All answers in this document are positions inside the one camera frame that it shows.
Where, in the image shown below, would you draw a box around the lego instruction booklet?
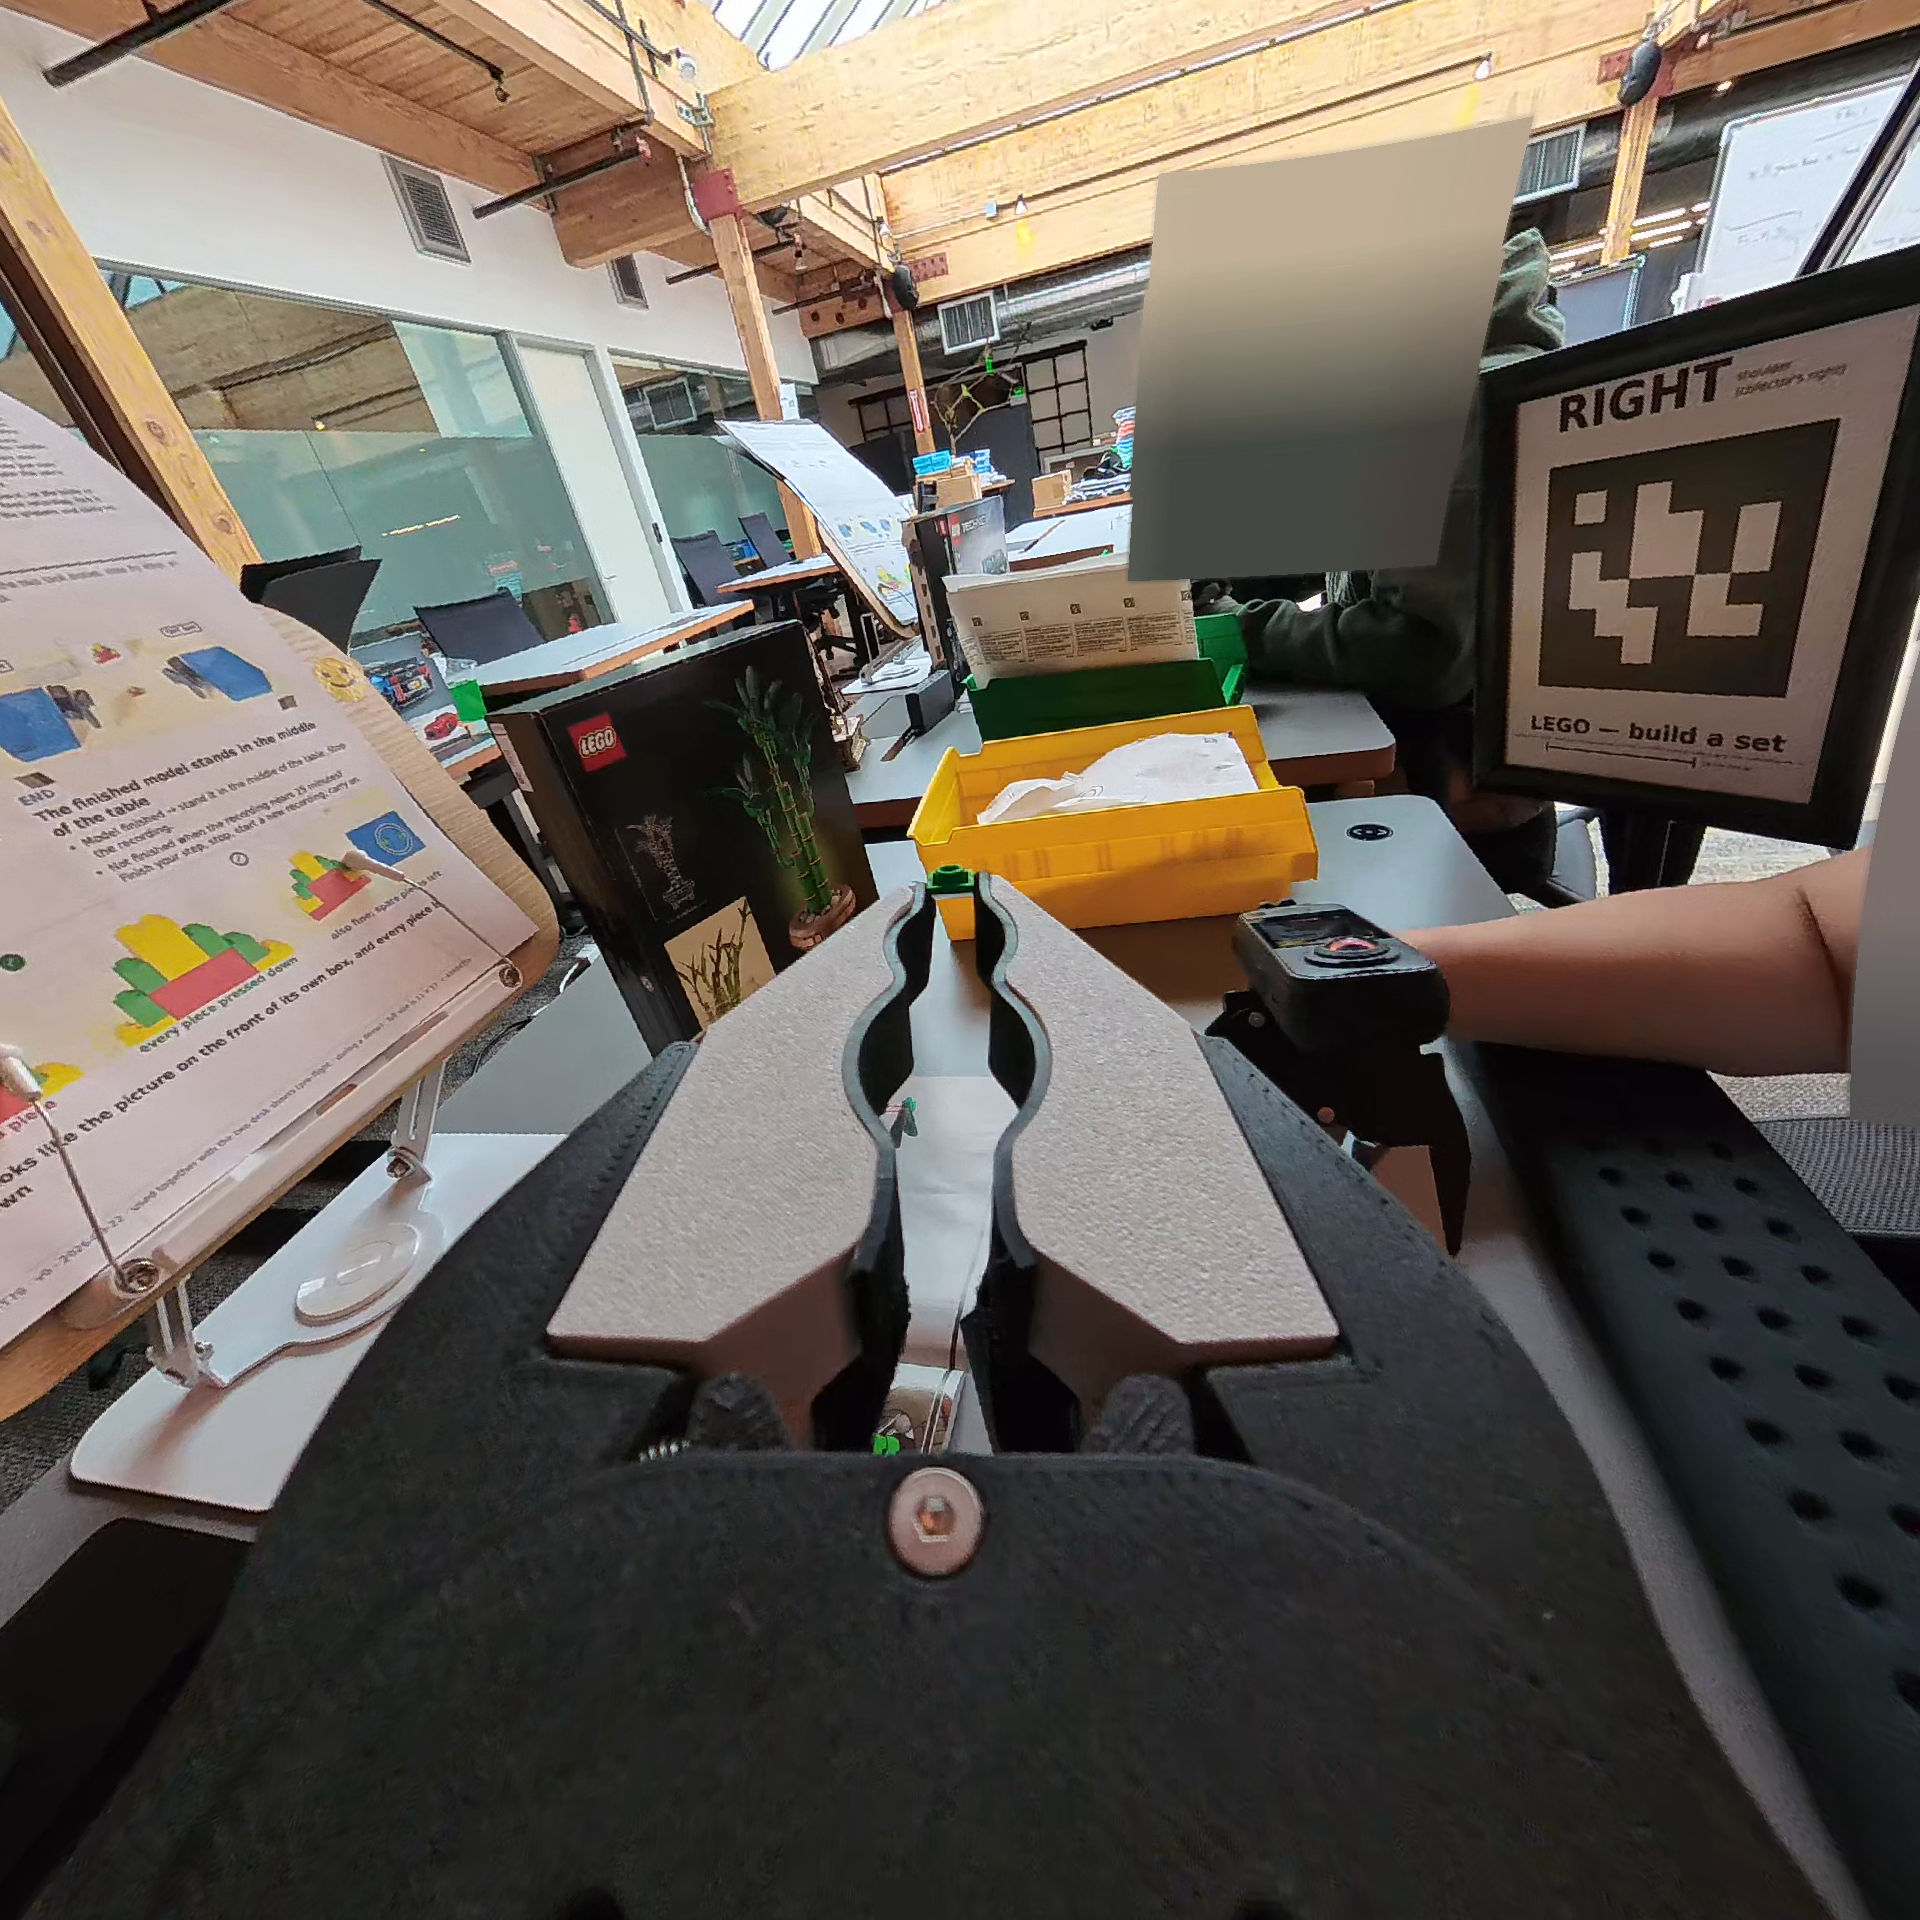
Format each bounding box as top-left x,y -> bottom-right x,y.
895,1076 -> 999,1370

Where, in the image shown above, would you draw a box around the yellow plastic bin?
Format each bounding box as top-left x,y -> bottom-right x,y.
906,730 -> 1321,941

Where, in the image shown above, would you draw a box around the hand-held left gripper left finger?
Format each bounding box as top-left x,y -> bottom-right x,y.
546,882 -> 933,1453

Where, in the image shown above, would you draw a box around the framed marker sign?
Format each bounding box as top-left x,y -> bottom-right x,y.
1471,246 -> 1920,850

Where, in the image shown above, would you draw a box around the black toy set box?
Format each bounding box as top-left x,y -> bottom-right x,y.
901,502 -> 1011,670

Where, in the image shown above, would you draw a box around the green plastic bin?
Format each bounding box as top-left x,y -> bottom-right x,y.
961,612 -> 1251,746

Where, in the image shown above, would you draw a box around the black lego set box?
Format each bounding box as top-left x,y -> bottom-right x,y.
487,617 -> 883,1057

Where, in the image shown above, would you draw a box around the wood-edged office desk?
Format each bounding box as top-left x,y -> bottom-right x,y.
477,598 -> 755,704

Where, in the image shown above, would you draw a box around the white wall vent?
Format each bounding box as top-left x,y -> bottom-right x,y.
383,154 -> 473,266

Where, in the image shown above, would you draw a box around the curved instruction sheet stand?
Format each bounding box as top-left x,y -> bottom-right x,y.
717,416 -> 925,640

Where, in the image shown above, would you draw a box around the wooden document stand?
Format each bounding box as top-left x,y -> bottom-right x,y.
0,609 -> 589,1520

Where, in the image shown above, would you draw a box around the white paper bags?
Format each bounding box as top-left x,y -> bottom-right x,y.
945,573 -> 1202,689

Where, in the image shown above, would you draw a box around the whiteboard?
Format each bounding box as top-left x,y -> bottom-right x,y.
1691,72 -> 1912,313

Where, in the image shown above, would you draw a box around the crumpled white paper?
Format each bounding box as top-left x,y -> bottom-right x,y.
978,733 -> 1259,825

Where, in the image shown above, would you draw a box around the person's right forearm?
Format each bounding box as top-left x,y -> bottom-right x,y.
1395,848 -> 1876,1080

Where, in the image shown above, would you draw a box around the printed instruction sheet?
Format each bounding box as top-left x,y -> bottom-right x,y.
0,393 -> 540,1354

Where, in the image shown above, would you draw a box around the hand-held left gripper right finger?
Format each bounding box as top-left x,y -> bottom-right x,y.
961,873 -> 1341,1453

